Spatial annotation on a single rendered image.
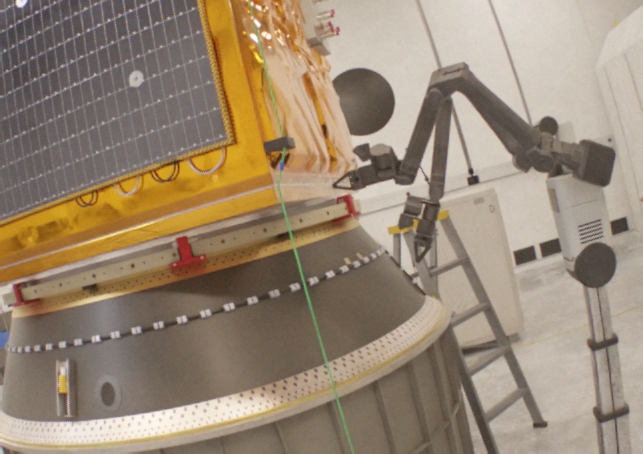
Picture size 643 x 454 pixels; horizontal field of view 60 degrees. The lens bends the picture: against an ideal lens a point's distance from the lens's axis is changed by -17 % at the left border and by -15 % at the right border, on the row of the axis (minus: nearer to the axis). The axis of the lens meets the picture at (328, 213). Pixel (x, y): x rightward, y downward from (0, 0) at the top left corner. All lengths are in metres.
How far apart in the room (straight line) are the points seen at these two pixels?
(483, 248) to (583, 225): 4.00
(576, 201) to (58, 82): 1.71
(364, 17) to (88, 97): 8.61
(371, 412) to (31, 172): 1.38
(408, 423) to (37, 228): 1.45
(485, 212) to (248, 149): 4.38
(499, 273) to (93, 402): 4.62
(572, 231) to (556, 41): 8.58
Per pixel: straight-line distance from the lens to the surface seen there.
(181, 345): 2.03
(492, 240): 6.03
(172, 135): 1.84
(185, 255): 2.07
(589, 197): 2.08
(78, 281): 2.19
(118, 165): 1.91
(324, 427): 2.05
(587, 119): 10.44
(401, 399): 2.26
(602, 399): 2.31
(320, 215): 2.35
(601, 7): 10.97
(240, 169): 1.81
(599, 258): 2.11
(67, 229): 2.07
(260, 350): 2.03
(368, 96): 10.08
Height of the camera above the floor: 1.70
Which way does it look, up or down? level
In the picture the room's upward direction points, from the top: 15 degrees counter-clockwise
